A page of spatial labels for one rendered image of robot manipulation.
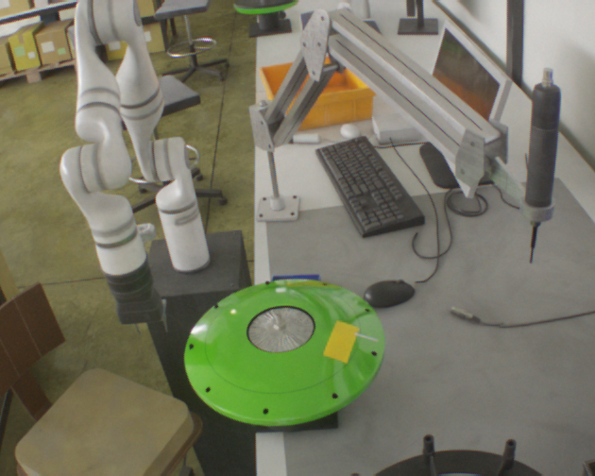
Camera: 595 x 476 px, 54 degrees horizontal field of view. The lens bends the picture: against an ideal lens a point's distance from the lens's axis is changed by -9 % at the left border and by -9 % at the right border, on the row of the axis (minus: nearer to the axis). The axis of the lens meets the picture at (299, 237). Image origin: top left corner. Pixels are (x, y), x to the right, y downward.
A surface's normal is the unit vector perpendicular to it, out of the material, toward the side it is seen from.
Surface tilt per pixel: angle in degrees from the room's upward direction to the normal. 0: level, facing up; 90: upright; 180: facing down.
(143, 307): 87
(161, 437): 0
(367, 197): 6
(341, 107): 94
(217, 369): 21
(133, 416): 0
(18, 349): 90
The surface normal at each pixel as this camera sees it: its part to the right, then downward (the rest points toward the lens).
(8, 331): 0.84, 0.23
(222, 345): -0.33, -0.74
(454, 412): -0.11, -0.82
